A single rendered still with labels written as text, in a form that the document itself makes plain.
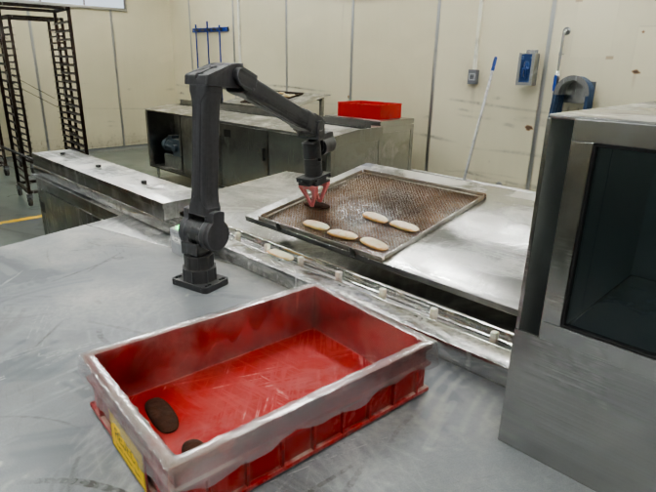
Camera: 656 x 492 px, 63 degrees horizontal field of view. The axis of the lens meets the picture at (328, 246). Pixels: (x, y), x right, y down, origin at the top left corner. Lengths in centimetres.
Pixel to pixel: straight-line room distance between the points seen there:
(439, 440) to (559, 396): 19
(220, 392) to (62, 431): 24
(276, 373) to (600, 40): 424
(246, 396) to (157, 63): 841
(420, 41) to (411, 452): 507
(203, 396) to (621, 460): 62
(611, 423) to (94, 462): 70
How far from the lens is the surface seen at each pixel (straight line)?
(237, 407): 91
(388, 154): 494
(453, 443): 87
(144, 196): 188
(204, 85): 128
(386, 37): 593
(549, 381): 81
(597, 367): 77
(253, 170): 494
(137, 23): 904
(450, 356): 105
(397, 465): 82
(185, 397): 95
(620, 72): 480
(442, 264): 132
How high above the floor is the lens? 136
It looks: 19 degrees down
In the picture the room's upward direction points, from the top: 1 degrees clockwise
